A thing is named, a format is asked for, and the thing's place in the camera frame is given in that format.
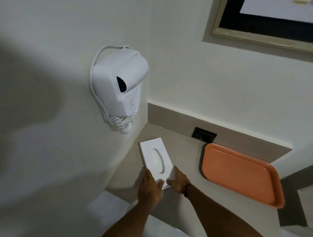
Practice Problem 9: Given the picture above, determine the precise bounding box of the person's left hand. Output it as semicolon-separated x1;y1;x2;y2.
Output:
137;169;165;206

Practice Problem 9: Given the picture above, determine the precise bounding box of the person's right hand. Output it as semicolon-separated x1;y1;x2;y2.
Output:
166;166;191;195

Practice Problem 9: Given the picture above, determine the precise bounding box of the white tissue box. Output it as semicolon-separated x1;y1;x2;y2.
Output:
140;137;181;191

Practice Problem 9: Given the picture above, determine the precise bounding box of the orange plastic tray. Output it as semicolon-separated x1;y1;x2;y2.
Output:
202;143;285;209

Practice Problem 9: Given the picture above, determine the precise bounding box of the person's right forearm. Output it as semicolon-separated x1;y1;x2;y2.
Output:
184;183;263;237

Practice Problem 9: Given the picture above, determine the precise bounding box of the person's left forearm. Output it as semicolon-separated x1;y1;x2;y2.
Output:
101;200;157;237

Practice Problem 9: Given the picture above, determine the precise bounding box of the beige countertop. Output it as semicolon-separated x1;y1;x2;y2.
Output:
104;122;284;237

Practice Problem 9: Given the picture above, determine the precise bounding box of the beige wooden shelf unit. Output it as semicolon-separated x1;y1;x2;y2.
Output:
278;175;313;229

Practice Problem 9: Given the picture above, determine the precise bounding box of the gold framed picture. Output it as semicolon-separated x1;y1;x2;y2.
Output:
211;0;313;53

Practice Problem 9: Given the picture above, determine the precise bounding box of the dark wrist bracelet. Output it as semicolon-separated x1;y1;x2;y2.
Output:
182;183;192;198

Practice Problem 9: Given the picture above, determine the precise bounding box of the black wall outlet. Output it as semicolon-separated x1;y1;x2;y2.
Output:
192;127;217;143

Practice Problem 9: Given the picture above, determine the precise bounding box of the white coiled cord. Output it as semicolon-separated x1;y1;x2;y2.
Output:
107;115;134;134

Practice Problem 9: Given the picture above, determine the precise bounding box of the white wall-mounted hair dryer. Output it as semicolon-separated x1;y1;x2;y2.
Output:
89;45;149;122

